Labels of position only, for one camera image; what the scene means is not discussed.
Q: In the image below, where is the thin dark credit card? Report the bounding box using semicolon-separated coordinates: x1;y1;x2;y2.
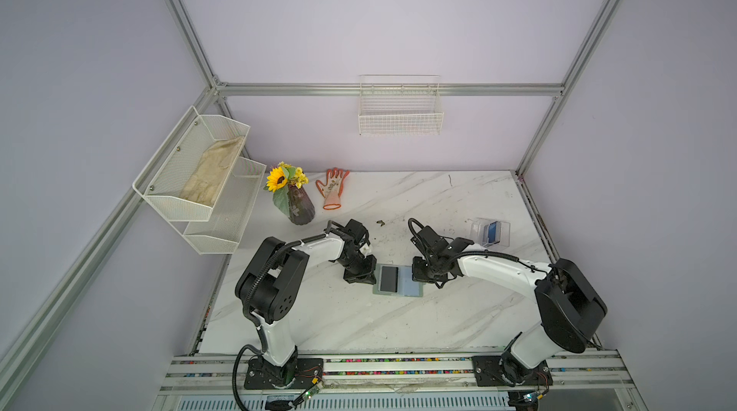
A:
379;265;399;293

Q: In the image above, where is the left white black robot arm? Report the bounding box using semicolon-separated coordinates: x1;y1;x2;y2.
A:
234;219;376;387

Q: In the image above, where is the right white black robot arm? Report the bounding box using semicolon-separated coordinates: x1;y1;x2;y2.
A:
408;218;608;386

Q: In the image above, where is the clear acrylic card box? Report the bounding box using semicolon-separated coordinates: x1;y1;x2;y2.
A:
469;218;511;250

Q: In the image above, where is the stack of assorted cards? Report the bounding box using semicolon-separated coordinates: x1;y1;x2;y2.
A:
485;221;501;246

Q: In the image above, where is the dark glass vase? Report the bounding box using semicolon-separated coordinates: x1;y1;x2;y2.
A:
287;185;316;226

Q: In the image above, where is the orange white work glove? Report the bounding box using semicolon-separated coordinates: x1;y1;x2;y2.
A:
316;167;350;211

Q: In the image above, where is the yellow sunflower bouquet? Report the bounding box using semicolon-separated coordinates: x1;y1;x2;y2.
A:
263;162;309;216

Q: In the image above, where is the lower white mesh shelf basket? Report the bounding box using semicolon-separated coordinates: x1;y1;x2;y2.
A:
183;157;266;255

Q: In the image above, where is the white mesh shelf basket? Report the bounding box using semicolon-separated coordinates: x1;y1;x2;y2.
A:
132;107;251;222
183;157;266;255

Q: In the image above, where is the beige cloth glove in basket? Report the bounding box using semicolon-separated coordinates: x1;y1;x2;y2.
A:
180;137;246;207

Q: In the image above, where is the upper white mesh shelf basket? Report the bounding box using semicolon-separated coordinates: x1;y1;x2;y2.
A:
132;107;251;222

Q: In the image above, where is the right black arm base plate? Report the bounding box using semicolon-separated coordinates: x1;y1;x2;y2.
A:
471;355;553;387

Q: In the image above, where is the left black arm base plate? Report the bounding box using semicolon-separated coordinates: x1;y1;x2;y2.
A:
242;357;324;390

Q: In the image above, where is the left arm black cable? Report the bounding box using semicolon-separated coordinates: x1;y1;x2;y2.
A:
231;344;266;411

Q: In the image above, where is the white wire wall basket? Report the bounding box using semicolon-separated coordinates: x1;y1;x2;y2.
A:
358;74;445;137

